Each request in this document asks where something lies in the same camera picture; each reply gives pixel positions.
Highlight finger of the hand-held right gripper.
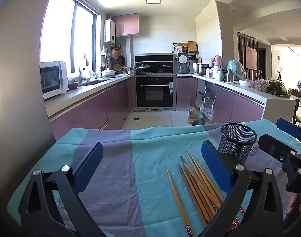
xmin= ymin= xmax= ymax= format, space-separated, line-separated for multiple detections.
xmin=258 ymin=133 xmax=301 ymax=193
xmin=276 ymin=118 xmax=301 ymax=151

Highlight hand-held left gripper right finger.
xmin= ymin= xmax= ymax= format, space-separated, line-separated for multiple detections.
xmin=197 ymin=140 xmax=287 ymax=237

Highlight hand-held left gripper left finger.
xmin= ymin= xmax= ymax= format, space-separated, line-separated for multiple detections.
xmin=18 ymin=142 xmax=106 ymax=237

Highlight pile of wooden chopsticks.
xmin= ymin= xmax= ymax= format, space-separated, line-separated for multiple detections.
xmin=178 ymin=151 xmax=247 ymax=232

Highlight black mesh utensil holder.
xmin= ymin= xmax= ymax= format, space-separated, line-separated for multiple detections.
xmin=218 ymin=123 xmax=258 ymax=165

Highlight wooden chopstick red patterned end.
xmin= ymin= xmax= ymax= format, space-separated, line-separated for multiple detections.
xmin=166 ymin=169 xmax=194 ymax=237

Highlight black bar stool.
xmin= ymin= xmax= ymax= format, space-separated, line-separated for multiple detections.
xmin=290 ymin=89 xmax=301 ymax=124

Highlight leafy green vegetables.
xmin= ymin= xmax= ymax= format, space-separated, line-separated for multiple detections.
xmin=268 ymin=81 xmax=288 ymax=97

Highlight dark cooking oil bottle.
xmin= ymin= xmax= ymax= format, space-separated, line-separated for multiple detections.
xmin=194 ymin=107 xmax=203 ymax=126

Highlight pink base cabinets white counter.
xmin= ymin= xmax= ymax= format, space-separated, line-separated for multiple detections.
xmin=176 ymin=73 xmax=296 ymax=125

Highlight yellow cooking oil bottle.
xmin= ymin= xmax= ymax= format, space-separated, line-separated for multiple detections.
xmin=188 ymin=105 xmax=197 ymax=125

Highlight pink base cabinets with sink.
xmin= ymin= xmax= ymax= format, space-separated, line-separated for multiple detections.
xmin=43 ymin=74 xmax=134 ymax=141

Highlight teal and grey striped tablecloth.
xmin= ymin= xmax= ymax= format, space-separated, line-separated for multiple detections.
xmin=6 ymin=119 xmax=301 ymax=237

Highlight green appliance under plastic cover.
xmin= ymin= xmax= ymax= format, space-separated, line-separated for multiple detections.
xmin=227 ymin=60 xmax=247 ymax=81

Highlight metal sink faucet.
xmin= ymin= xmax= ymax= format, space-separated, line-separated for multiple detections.
xmin=78 ymin=60 xmax=85 ymax=84

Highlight white microwave oven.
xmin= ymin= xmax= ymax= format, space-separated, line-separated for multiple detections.
xmin=40 ymin=61 xmax=69 ymax=100

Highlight white casserole pot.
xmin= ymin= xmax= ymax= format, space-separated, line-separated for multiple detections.
xmin=101 ymin=68 xmax=116 ymax=78

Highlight black built-in oven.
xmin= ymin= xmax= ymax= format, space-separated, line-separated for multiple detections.
xmin=132 ymin=74 xmax=177 ymax=111

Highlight stainless steel stock pot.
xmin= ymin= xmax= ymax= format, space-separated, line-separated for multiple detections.
xmin=195 ymin=63 xmax=210 ymax=76

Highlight grey rice cooker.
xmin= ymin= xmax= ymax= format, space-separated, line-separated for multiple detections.
xmin=176 ymin=53 xmax=190 ymax=74

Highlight black range hood panel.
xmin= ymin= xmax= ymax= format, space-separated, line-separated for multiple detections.
xmin=135 ymin=54 xmax=177 ymax=74

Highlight large kitchen window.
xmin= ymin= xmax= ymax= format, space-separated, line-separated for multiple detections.
xmin=40 ymin=0 xmax=102 ymax=73

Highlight pink wall painting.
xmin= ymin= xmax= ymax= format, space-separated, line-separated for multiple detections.
xmin=246 ymin=46 xmax=258 ymax=70

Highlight black wall rack with boards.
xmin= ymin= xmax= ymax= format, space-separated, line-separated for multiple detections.
xmin=173 ymin=41 xmax=199 ymax=55

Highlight white wall water heater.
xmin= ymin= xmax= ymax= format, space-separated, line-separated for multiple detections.
xmin=104 ymin=19 xmax=116 ymax=43

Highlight pink upper wall cabinet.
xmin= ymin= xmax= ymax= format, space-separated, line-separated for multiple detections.
xmin=111 ymin=13 xmax=140 ymax=38

